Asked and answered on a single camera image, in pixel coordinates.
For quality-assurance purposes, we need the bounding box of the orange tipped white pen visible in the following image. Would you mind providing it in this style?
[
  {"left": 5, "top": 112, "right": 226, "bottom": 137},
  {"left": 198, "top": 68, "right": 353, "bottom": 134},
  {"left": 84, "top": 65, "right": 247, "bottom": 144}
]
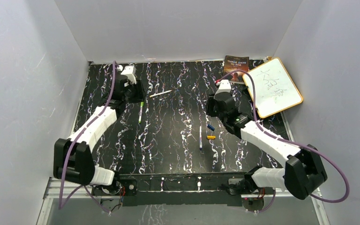
[{"left": 149, "top": 90, "right": 172, "bottom": 98}]

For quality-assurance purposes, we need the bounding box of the white board wooden frame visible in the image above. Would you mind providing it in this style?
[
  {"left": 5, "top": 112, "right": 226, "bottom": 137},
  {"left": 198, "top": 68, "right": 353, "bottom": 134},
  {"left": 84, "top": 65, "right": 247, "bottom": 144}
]
[{"left": 243, "top": 58, "right": 303, "bottom": 118}]

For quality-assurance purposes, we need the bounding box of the purple cable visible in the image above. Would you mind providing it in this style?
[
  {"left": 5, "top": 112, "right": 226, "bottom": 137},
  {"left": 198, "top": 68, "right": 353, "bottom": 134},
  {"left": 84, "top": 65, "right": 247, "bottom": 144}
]
[
  {"left": 58, "top": 60, "right": 120, "bottom": 215},
  {"left": 216, "top": 69, "right": 351, "bottom": 215}
]

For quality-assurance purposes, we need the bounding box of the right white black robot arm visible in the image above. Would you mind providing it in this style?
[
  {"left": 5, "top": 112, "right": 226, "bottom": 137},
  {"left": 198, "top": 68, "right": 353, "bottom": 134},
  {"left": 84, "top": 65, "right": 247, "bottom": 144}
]
[{"left": 206, "top": 92, "right": 328, "bottom": 200}]

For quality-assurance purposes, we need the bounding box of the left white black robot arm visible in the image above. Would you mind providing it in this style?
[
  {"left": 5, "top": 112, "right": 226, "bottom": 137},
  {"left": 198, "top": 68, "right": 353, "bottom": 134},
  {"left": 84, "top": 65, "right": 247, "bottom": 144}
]
[{"left": 53, "top": 75, "right": 145, "bottom": 195}]

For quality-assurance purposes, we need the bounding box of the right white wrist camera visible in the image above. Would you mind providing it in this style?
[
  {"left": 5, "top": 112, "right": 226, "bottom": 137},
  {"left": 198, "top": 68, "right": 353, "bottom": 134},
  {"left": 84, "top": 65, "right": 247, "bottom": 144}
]
[{"left": 215, "top": 79, "right": 232, "bottom": 95}]

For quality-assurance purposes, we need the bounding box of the blue pen cap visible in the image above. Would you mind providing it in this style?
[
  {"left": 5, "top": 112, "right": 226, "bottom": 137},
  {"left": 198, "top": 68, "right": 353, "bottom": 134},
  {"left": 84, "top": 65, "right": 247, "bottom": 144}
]
[{"left": 207, "top": 124, "right": 215, "bottom": 131}]

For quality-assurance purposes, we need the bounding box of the brown book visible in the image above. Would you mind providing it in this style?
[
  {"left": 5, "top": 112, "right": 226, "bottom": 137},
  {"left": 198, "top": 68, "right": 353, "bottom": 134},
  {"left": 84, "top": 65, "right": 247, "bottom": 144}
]
[{"left": 223, "top": 55, "right": 249, "bottom": 84}]

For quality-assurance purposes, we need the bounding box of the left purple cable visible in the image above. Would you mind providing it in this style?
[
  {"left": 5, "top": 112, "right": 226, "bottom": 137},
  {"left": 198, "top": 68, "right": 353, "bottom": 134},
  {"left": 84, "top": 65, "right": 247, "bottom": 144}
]
[{"left": 58, "top": 60, "right": 120, "bottom": 215}]

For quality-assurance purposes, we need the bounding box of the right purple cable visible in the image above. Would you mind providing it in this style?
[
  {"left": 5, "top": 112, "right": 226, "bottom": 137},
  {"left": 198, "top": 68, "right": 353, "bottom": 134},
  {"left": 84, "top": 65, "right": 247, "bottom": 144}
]
[{"left": 216, "top": 69, "right": 351, "bottom": 215}]

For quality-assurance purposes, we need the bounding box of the aluminium frame rail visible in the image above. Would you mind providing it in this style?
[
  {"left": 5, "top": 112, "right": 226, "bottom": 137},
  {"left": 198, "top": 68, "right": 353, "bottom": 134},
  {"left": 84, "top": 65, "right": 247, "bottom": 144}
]
[{"left": 36, "top": 176, "right": 330, "bottom": 225}]

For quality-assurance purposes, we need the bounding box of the blue pen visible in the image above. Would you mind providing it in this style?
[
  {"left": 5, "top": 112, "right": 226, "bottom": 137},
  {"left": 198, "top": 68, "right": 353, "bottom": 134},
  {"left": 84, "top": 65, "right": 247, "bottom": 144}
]
[{"left": 199, "top": 126, "right": 203, "bottom": 151}]

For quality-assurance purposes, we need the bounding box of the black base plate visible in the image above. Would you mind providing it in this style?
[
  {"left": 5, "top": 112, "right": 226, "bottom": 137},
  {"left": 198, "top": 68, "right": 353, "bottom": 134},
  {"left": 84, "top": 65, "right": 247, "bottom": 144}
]
[{"left": 92, "top": 172, "right": 264, "bottom": 206}]

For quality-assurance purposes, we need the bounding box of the green pen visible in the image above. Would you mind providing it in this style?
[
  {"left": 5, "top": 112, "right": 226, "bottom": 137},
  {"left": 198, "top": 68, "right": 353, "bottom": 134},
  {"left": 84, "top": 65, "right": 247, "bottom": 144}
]
[{"left": 138, "top": 102, "right": 144, "bottom": 124}]

